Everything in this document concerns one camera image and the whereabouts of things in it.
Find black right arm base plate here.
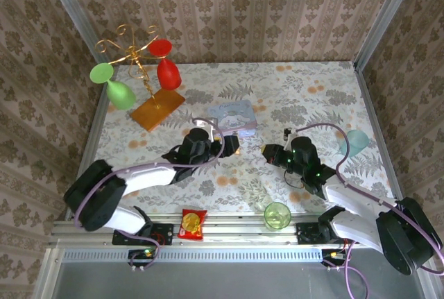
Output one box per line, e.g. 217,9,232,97
296,221,329,244

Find green plastic wine glass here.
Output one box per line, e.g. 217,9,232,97
89,62,137,111

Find slotted grey cable duct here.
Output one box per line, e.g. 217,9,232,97
62,248,325,262

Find red yellow snack packet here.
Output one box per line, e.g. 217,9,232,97
177,208,208,241

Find grey metal panel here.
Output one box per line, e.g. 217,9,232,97
51,259,426,299

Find teal plastic wine glass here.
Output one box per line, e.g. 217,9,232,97
339,129,370,158

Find aluminium frame post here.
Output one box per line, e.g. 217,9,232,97
40,0,117,66
352,0,427,67

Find cartoon dog tin box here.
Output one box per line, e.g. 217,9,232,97
207,99,259,137

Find floral fern tablecloth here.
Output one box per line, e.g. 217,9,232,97
81,61,398,215

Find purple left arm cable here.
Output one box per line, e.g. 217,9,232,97
74,117,226,273

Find black controller board orange light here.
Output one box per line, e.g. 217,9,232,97
321,248,348,262

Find black controller board green light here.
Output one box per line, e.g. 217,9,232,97
128,248,157,261

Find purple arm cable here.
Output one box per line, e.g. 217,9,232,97
293,123,444,298
74,117,226,273

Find gold wire rack wooden base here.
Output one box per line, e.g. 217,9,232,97
95,24,187,133

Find red plastic wine glass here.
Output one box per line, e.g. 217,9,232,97
148,38,182,91

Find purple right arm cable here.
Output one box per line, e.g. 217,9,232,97
293,123,444,298

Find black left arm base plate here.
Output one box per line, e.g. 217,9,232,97
111,222,174,246

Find clear green plastic cup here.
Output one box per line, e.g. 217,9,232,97
263,201,292,232

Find aluminium frame front rails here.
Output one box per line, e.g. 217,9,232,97
50,214,426,246

